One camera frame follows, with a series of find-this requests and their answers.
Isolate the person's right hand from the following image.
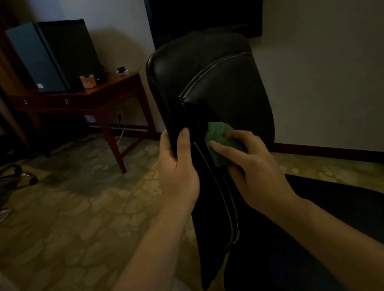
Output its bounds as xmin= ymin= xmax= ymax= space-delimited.
xmin=207 ymin=120 xmax=302 ymax=224

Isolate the person's left hand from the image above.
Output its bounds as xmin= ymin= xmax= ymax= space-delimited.
xmin=149 ymin=126 xmax=206 ymax=217

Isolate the green cleaning cloth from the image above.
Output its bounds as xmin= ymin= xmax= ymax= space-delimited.
xmin=202 ymin=116 xmax=251 ymax=170

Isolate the black leather chair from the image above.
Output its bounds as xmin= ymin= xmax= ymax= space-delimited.
xmin=140 ymin=0 xmax=384 ymax=291

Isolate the person's left forearm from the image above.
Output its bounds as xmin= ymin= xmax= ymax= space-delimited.
xmin=56 ymin=202 xmax=211 ymax=291

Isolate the person's right forearm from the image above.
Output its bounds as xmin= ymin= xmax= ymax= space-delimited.
xmin=261 ymin=183 xmax=384 ymax=291

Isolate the dark red baseboard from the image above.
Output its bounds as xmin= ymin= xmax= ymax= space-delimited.
xmin=88 ymin=72 xmax=384 ymax=222

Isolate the dark red wooden table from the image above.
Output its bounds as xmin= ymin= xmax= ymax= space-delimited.
xmin=9 ymin=68 xmax=163 ymax=191

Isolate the pink tissue box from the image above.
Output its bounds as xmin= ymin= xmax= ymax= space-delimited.
xmin=79 ymin=73 xmax=98 ymax=91

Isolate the black mini fridge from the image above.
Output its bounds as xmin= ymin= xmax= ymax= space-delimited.
xmin=4 ymin=11 xmax=108 ymax=102

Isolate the white hanging cord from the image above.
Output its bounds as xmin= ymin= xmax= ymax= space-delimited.
xmin=111 ymin=116 xmax=130 ymax=144

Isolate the black wall television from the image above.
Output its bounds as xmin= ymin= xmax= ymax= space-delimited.
xmin=143 ymin=0 xmax=279 ymax=56

